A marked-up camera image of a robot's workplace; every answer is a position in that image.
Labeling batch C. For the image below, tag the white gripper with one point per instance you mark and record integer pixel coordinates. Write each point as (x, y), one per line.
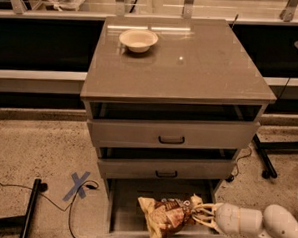
(227, 217)

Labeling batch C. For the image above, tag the brown chip bag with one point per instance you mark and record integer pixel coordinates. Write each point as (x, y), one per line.
(167, 217)

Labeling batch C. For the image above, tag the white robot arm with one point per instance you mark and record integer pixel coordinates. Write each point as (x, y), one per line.
(273, 222)

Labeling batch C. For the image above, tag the middle grey drawer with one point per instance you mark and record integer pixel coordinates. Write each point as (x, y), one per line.
(164, 169)

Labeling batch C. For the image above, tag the grey drawer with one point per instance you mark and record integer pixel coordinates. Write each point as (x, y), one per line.
(126, 220)
(164, 169)
(171, 134)

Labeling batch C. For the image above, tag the top grey drawer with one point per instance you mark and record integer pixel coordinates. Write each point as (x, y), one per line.
(171, 134)

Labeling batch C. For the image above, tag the bottom grey drawer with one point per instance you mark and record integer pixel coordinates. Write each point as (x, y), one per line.
(126, 220)

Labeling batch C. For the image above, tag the grey drawer cabinet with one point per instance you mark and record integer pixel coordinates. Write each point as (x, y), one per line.
(197, 71)

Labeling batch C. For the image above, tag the black stand leg right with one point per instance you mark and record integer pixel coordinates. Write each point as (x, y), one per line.
(263, 147)

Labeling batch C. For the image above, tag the black stand leg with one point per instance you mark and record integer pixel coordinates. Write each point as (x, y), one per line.
(22, 224)
(263, 147)

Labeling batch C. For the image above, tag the blue tape cross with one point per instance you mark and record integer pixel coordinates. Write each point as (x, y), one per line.
(77, 186)

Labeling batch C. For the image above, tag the white paper bowl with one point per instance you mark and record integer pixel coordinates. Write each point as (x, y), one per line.
(138, 40)

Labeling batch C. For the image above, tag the black stand leg left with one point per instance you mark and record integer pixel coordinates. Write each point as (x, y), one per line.
(22, 224)

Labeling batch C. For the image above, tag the metal railing frame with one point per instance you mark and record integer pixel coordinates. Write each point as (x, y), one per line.
(243, 10)

